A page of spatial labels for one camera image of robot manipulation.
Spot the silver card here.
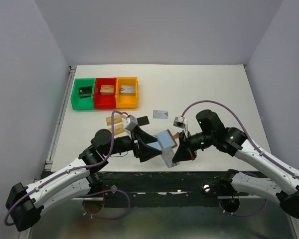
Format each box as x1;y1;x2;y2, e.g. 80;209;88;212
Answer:
120;85;136;95
152;110;169;119
161;147;180;168

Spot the black credit card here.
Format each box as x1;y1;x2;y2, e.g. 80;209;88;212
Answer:
137;116;150;127

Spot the brown leather card holder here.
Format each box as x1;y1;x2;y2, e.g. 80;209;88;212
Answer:
147;129;177;150

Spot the gold card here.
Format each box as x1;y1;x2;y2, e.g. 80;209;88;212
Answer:
100;85;115;95
114;124;125;136
106;115;123;125

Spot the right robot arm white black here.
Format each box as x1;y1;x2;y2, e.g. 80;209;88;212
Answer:
172;110;299;219

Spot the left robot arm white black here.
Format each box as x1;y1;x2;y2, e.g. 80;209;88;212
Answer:
4;126;161;232

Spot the silver card in yellow bin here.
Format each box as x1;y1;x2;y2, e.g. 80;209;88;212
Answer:
120;85;136;95

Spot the gold card in red bin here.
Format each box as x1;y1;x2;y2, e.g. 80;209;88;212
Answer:
100;85;115;95

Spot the black card in green bin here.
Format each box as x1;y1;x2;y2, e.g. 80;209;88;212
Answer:
79;86;93;98

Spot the yellow plastic bin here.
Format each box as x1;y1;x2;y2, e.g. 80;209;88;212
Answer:
115;77;139;109

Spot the red plastic bin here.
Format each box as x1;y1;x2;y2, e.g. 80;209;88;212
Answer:
93;78;117;110

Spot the green plastic bin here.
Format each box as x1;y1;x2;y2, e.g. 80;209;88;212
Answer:
71;78;96;111

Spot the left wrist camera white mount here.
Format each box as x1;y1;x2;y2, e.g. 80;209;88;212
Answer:
121;112;138;136

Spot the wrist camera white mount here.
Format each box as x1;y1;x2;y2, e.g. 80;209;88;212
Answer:
173;116;189;137
121;112;138;136

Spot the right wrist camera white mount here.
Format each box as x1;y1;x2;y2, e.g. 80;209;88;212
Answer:
173;116;189;137

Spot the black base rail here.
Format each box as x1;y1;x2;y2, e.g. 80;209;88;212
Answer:
72;170;272;209

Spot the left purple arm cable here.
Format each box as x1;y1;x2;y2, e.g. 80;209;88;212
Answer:
3;110;128;226

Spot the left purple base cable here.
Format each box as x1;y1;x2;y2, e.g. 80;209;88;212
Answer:
83;188;133;220

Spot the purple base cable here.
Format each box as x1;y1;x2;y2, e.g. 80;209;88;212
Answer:
218;196;268;217
83;188;133;220

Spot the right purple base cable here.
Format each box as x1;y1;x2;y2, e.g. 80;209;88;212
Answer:
218;196;268;217

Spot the left aluminium side rail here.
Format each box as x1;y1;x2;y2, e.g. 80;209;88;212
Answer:
43;66;77;171

